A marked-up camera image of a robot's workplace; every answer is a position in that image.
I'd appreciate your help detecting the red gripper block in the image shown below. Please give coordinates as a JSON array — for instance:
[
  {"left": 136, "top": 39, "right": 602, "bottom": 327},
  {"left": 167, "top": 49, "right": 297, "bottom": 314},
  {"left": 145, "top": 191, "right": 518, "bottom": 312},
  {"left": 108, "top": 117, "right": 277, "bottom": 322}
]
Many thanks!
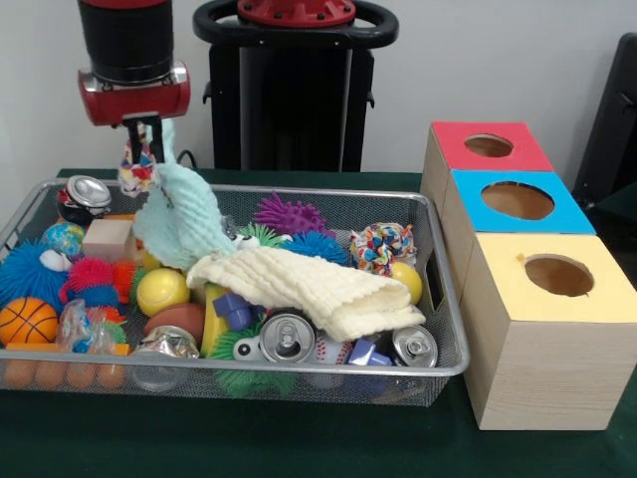
[{"left": 79, "top": 64, "right": 192, "bottom": 166}]

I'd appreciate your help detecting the colourful braided rope toy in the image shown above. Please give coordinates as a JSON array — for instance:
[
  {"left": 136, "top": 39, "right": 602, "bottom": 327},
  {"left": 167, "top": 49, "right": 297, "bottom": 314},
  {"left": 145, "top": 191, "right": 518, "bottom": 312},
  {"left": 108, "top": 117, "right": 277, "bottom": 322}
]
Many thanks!
[{"left": 117, "top": 139, "right": 161, "bottom": 198}]

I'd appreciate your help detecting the mint green knitted cloth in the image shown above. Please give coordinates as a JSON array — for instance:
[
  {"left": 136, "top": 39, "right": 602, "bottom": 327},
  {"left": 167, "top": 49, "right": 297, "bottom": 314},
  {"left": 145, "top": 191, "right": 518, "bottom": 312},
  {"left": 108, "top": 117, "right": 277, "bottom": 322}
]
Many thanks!
[{"left": 132, "top": 119, "right": 236, "bottom": 273}]

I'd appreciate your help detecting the cream knitted cloth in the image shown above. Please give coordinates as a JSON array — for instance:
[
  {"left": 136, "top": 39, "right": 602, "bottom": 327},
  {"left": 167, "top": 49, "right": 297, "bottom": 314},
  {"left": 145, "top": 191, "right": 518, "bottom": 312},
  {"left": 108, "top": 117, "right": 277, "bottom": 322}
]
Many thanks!
[{"left": 186, "top": 246, "right": 427, "bottom": 344}]

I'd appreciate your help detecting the shallow clear mesh bin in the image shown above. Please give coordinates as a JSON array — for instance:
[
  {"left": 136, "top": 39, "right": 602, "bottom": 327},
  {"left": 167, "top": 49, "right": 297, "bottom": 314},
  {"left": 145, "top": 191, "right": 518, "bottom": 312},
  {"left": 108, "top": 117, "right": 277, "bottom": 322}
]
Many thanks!
[{"left": 0, "top": 179, "right": 472, "bottom": 407}]

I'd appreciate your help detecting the wooden box with three holes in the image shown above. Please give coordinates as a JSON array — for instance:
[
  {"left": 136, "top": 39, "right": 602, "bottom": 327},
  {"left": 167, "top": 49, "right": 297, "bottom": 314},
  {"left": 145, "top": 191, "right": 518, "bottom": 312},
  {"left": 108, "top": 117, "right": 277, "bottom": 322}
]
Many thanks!
[{"left": 421, "top": 121, "right": 637, "bottom": 431}]

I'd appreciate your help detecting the silver topped dark can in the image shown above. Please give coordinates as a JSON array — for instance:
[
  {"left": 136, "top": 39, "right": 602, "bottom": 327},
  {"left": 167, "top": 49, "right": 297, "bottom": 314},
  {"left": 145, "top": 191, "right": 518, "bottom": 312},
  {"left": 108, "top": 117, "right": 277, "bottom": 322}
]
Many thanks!
[{"left": 57, "top": 175, "right": 113, "bottom": 226}]

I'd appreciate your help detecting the pale wooden cube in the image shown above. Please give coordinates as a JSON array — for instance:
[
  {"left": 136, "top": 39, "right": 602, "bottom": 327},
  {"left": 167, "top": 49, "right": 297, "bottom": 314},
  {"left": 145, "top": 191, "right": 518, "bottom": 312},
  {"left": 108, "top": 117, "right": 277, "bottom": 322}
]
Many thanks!
[{"left": 82, "top": 219, "right": 136, "bottom": 263}]

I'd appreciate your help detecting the plain yellow ball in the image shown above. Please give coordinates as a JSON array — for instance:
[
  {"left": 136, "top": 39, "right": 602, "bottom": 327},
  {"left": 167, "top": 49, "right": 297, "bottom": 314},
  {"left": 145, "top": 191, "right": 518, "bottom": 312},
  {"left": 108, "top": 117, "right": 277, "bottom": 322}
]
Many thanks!
[{"left": 136, "top": 267, "right": 192, "bottom": 318}]

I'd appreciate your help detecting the purple spiky toy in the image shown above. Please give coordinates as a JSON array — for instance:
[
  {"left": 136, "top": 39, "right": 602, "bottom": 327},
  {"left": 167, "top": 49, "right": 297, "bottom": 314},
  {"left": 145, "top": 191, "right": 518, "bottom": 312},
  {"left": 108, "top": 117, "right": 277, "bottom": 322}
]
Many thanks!
[{"left": 252, "top": 192, "right": 335, "bottom": 240}]

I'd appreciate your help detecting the blue spiky ball with eyes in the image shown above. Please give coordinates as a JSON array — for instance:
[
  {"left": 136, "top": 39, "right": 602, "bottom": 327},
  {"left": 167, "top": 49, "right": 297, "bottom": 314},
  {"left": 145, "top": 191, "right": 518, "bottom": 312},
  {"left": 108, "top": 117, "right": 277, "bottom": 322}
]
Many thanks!
[{"left": 0, "top": 244, "right": 71, "bottom": 310}]

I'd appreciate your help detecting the orange toy basketball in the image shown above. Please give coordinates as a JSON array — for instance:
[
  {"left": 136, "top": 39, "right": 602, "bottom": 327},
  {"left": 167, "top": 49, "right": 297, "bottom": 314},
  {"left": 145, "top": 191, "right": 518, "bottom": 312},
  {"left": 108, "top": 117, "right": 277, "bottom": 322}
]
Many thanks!
[{"left": 0, "top": 297, "right": 60, "bottom": 347}]

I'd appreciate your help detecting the open silver can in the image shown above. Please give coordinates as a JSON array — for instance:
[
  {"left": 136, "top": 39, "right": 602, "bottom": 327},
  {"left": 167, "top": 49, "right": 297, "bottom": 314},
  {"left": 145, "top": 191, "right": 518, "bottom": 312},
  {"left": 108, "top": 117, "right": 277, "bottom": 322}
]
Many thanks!
[{"left": 259, "top": 313, "right": 318, "bottom": 365}]

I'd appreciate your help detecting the yellow smiley ball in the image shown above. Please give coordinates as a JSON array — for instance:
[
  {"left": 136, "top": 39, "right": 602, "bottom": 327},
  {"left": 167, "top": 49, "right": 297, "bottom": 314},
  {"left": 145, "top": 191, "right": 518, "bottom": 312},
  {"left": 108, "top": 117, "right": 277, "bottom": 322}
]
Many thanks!
[{"left": 388, "top": 261, "right": 424, "bottom": 306}]

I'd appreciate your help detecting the dark green table cloth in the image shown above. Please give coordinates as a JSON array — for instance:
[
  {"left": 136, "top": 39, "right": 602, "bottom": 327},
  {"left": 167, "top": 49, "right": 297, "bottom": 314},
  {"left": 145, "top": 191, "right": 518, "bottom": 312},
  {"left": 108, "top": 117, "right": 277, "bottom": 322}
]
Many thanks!
[{"left": 0, "top": 167, "right": 637, "bottom": 478}]

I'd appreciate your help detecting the silver crushed can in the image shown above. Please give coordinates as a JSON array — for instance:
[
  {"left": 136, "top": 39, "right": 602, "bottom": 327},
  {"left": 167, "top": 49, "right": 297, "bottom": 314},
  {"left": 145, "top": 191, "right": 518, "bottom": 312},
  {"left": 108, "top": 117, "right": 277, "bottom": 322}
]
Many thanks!
[{"left": 390, "top": 325, "right": 439, "bottom": 369}]

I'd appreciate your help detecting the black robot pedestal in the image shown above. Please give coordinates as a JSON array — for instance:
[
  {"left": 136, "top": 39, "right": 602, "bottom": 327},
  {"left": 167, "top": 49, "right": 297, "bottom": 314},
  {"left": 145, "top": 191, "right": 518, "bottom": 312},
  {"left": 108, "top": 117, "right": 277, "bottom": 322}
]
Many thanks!
[{"left": 192, "top": 0, "right": 399, "bottom": 172}]

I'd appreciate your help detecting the colourful knotted rope ball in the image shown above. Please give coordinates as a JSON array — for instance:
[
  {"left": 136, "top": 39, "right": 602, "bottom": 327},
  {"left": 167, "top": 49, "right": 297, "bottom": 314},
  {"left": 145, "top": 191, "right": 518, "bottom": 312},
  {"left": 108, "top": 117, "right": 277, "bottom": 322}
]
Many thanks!
[{"left": 350, "top": 222, "right": 417, "bottom": 278}]

